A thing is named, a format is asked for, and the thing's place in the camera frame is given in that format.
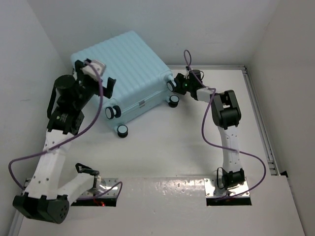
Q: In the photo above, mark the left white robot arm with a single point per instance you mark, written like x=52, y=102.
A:
x=42, y=199

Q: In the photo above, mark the suitcase wheel front right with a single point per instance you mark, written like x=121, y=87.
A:
x=170, y=86

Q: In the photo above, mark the suitcase wheel far left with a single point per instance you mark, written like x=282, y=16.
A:
x=113, y=112

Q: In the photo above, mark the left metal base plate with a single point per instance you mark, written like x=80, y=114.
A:
x=105, y=187

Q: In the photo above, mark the suitcase wheel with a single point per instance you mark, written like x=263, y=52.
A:
x=113, y=112
x=170, y=86
x=173, y=101
x=122, y=131

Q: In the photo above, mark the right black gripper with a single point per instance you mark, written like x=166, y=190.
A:
x=179, y=79

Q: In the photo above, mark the light blue suitcase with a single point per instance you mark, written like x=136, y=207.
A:
x=141, y=75

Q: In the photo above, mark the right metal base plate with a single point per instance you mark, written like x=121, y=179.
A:
x=213, y=191

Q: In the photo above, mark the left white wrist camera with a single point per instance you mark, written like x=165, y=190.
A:
x=93, y=68

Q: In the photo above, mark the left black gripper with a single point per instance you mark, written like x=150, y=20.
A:
x=80, y=75

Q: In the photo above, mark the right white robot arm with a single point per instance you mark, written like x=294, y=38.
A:
x=226, y=115

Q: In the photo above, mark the metal base plate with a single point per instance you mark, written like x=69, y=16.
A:
x=213, y=191
x=105, y=187

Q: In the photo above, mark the suitcase wheel front left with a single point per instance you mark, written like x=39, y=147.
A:
x=173, y=101

